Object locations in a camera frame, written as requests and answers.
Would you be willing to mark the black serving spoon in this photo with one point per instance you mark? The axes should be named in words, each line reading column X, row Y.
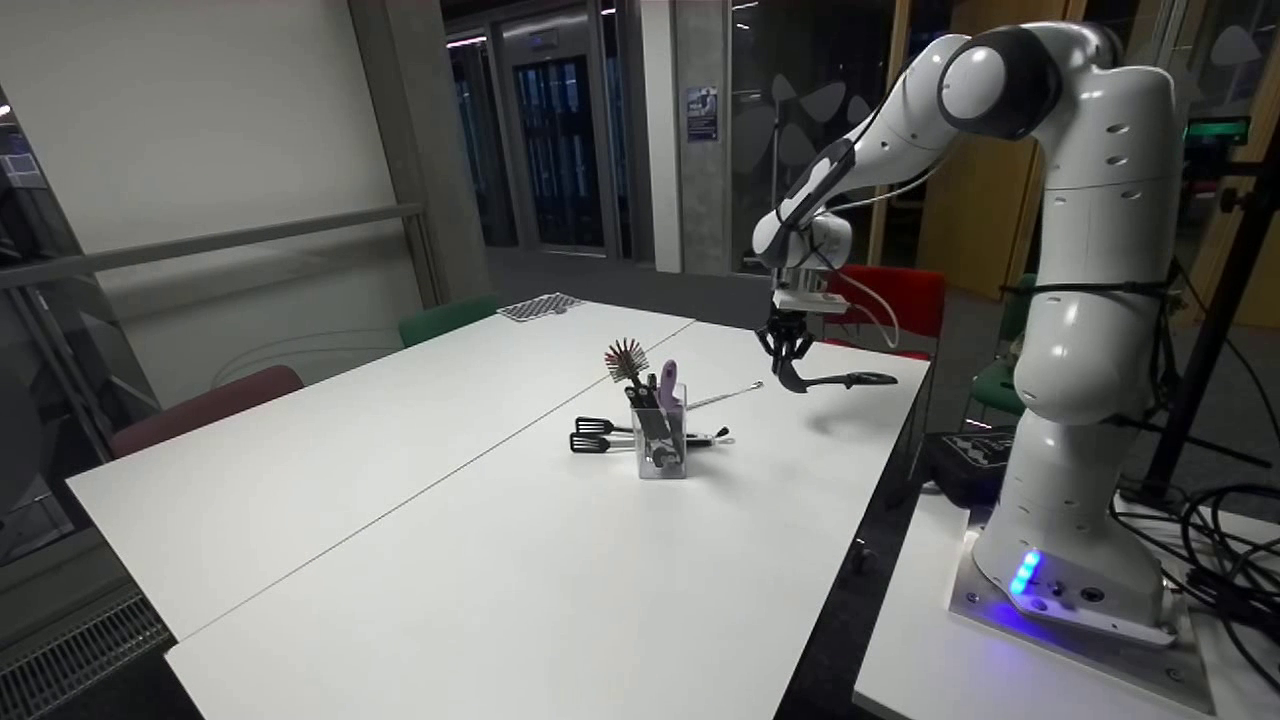
column 833, row 383

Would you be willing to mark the clear utensil holder cup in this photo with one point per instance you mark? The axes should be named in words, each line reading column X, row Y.
column 663, row 445

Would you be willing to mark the purple utensil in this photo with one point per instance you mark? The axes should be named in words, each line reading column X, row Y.
column 671, row 385

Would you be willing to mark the green chair beside checkered board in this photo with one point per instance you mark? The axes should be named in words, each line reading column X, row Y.
column 446, row 317

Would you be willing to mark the checkered calibration board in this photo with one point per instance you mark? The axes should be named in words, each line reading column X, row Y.
column 541, row 304

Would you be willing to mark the metal floor grate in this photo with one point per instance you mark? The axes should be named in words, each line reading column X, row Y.
column 75, row 662

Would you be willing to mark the black control box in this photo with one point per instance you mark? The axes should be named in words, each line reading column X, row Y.
column 965, row 467

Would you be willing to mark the black kitchen tongs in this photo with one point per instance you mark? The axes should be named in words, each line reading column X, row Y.
column 593, row 434

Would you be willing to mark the maroon chair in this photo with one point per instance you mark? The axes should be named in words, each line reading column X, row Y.
column 201, row 407

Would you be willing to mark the wooden door panel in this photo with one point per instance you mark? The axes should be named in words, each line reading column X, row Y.
column 984, row 225

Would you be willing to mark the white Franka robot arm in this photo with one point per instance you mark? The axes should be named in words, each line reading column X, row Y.
column 1104, row 361

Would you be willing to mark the grey handrail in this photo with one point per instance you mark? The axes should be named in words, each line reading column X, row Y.
column 212, row 241

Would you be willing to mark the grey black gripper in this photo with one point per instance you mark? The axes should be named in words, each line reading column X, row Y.
column 811, row 290

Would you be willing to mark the green chair beside red chair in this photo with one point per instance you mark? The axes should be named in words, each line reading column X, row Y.
column 995, row 389

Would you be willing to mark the black tripod stand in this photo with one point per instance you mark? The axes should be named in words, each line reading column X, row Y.
column 1222, row 332

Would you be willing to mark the small wall poster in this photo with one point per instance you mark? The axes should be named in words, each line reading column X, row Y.
column 700, row 113

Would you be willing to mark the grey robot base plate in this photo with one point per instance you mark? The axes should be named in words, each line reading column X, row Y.
column 1066, row 624

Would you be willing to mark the dark glass door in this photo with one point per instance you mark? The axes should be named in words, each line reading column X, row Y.
column 562, row 134

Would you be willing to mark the white bristle dish brush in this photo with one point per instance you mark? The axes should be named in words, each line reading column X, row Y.
column 625, row 359

